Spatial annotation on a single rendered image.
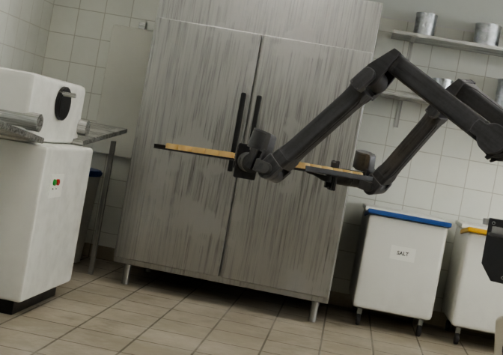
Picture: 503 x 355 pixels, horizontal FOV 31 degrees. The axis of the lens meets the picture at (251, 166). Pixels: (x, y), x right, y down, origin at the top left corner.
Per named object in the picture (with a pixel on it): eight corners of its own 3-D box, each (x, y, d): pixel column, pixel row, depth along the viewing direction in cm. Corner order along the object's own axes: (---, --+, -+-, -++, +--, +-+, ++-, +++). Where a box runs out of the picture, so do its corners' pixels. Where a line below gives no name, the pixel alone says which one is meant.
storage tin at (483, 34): (495, 51, 635) (499, 28, 635) (499, 47, 618) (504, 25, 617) (469, 46, 637) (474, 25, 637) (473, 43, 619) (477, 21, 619)
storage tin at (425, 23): (433, 40, 639) (436, 17, 638) (434, 37, 624) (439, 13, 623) (411, 37, 640) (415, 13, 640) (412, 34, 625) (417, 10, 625)
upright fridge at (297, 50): (327, 305, 652) (379, 22, 646) (323, 328, 562) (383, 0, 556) (139, 267, 667) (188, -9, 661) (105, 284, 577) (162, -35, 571)
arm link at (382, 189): (447, 105, 279) (465, 105, 287) (436, 92, 282) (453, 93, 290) (365, 198, 301) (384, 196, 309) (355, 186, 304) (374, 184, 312)
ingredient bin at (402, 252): (346, 325, 586) (368, 207, 583) (343, 308, 649) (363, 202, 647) (430, 341, 582) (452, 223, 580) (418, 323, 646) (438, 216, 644)
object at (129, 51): (147, 161, 671) (171, 27, 668) (145, 161, 665) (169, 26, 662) (92, 151, 675) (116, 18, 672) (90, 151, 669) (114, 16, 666)
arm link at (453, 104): (385, 36, 242) (397, 48, 251) (352, 76, 244) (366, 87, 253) (515, 135, 220) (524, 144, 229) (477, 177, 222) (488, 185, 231)
